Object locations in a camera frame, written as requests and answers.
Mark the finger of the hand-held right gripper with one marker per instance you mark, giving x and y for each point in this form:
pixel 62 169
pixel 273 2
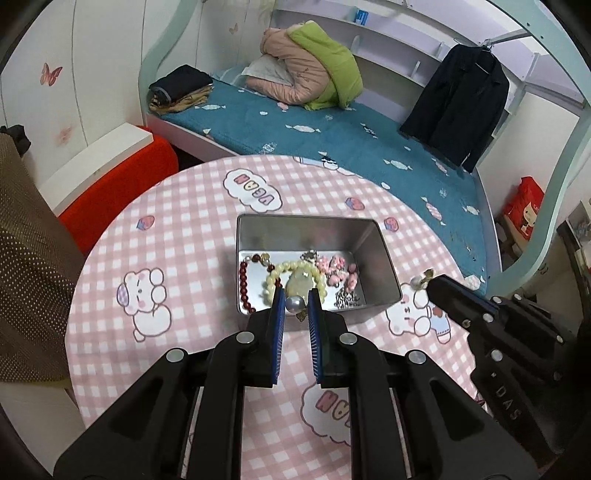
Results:
pixel 540 332
pixel 457 300

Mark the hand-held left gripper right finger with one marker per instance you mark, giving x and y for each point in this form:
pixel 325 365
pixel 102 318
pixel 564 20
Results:
pixel 314 332

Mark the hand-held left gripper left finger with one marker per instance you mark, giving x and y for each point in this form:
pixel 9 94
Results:
pixel 278 332

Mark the silver pearl pendant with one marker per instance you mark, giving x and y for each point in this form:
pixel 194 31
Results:
pixel 295 303

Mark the pearl earring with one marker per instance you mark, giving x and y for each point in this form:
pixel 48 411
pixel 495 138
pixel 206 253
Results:
pixel 418 280

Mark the grey metal tin box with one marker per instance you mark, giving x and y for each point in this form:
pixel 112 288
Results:
pixel 314 235

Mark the red printed bag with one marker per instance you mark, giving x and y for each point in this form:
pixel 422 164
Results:
pixel 524 207

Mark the pink checked tablecloth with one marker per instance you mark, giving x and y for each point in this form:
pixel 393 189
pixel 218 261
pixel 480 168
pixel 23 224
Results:
pixel 184 258

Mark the teal candy-print bed sheet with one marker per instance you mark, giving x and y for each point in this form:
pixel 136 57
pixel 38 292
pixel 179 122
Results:
pixel 323 138

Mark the black coat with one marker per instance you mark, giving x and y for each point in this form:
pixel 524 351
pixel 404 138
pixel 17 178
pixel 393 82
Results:
pixel 457 101

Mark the red cloth stool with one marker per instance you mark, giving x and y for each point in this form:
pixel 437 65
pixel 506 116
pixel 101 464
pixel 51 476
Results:
pixel 120 194

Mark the yellow-brown folded cloth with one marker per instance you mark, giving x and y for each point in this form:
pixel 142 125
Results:
pixel 189 102

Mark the brown dotted cloth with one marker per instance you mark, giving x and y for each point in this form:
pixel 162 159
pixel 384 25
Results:
pixel 32 277

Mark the white pillow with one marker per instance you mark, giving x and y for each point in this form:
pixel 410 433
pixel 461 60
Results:
pixel 265 69

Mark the pink padded jacket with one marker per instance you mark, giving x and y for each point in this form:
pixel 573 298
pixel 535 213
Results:
pixel 295 69

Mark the dark folded clothes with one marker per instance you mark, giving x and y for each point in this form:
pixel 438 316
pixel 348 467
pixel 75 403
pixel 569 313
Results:
pixel 180 81

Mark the green padded jacket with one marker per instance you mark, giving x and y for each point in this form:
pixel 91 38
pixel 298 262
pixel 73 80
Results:
pixel 332 60

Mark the pale pink butterfly sticker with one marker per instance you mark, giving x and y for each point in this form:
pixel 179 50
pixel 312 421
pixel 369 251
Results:
pixel 64 134

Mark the small blue box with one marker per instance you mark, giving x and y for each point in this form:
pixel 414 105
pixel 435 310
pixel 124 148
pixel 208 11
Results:
pixel 361 16

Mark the black cloth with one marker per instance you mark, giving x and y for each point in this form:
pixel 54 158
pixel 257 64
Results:
pixel 16 138

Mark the white wall shelf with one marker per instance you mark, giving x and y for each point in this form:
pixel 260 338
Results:
pixel 392 50

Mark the mint bed frame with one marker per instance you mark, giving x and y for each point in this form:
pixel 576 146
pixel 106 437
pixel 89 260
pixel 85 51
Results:
pixel 150 64

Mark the pink butterfly wall sticker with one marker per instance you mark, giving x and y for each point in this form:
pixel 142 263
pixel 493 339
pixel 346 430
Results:
pixel 50 74

